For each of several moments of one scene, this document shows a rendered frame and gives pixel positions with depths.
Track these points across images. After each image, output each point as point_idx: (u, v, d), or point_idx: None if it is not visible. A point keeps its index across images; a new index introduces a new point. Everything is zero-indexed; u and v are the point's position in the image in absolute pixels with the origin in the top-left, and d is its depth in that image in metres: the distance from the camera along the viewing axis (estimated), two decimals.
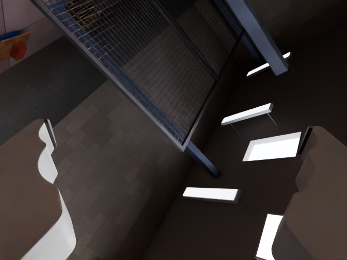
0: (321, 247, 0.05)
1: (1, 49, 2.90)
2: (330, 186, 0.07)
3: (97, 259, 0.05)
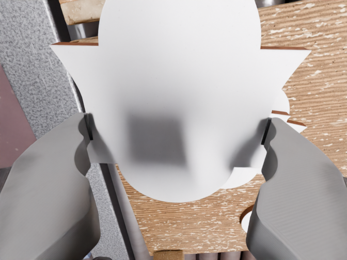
0: (290, 233, 0.05)
1: None
2: (292, 173, 0.07)
3: (97, 259, 0.05)
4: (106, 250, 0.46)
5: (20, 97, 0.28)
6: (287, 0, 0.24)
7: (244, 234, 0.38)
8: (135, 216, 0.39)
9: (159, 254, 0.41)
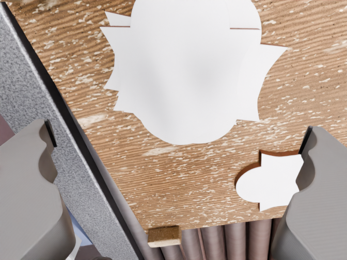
0: (321, 247, 0.05)
1: None
2: (330, 186, 0.07)
3: (97, 259, 0.05)
4: (103, 233, 0.44)
5: None
6: None
7: (242, 203, 0.34)
8: None
9: (154, 231, 0.38)
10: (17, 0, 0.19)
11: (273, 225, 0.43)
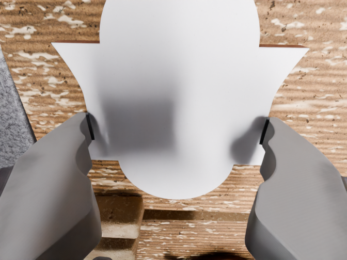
0: (288, 233, 0.05)
1: None
2: (290, 173, 0.07)
3: (97, 259, 0.05)
4: None
5: None
6: None
7: None
8: None
9: None
10: None
11: None
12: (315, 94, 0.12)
